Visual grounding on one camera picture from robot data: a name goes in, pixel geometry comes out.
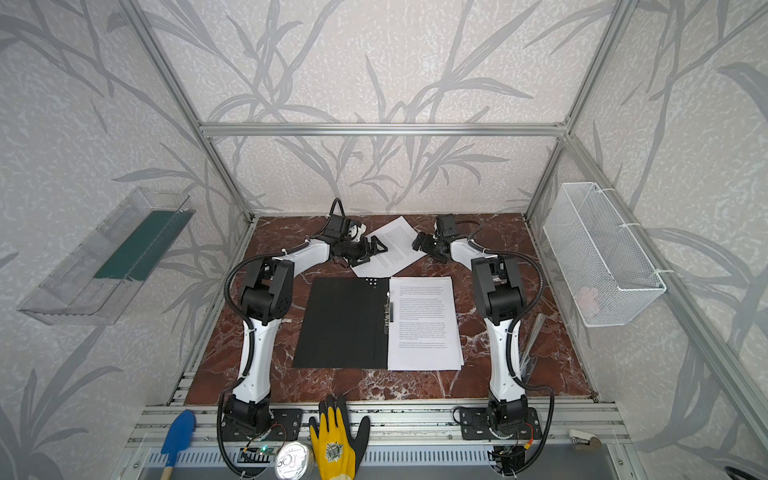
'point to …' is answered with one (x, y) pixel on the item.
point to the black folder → (344, 324)
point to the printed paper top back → (424, 334)
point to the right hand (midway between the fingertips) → (423, 238)
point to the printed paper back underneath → (397, 237)
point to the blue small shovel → (179, 436)
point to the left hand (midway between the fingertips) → (383, 244)
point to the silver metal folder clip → (388, 312)
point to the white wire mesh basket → (609, 276)
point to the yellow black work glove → (336, 450)
